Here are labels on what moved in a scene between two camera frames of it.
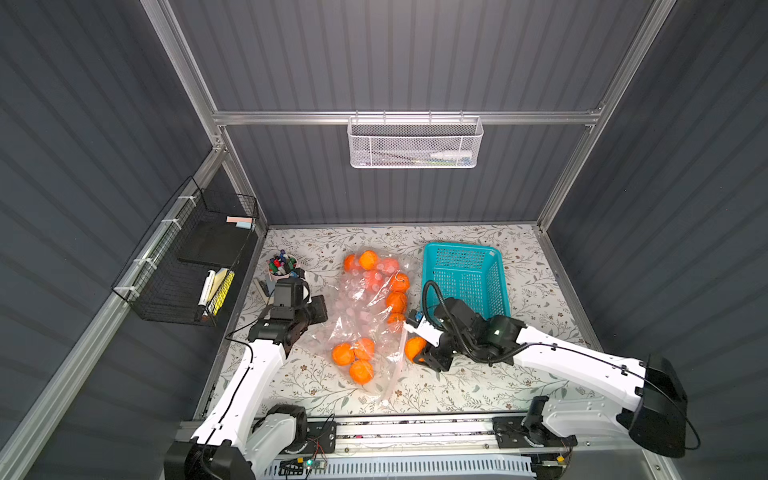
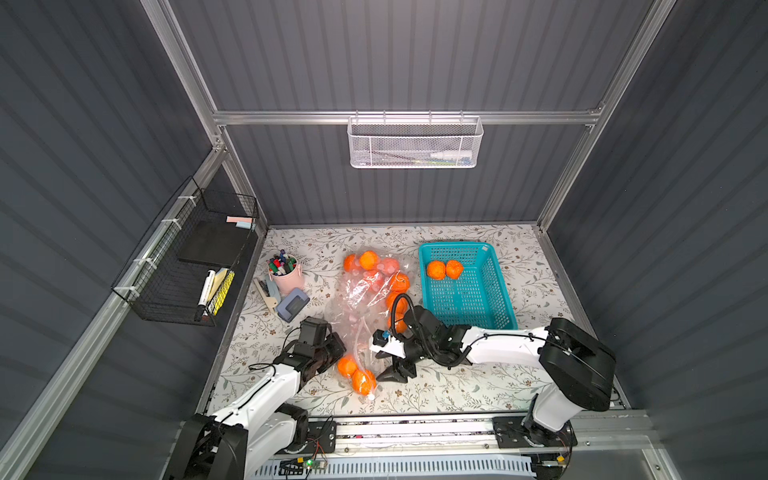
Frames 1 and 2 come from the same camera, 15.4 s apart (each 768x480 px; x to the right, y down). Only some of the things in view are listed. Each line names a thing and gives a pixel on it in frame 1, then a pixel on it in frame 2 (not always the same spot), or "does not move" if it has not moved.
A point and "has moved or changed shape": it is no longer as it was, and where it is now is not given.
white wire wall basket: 414,142 does not move
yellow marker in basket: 223,293 does not move
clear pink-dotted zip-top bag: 363,335 has moved or changed shape
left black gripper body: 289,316 → 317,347
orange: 348,262 does not move
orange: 414,347 has moved or changed shape
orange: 368,260 does not move
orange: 397,300 does not move
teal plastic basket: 475,273 does not move
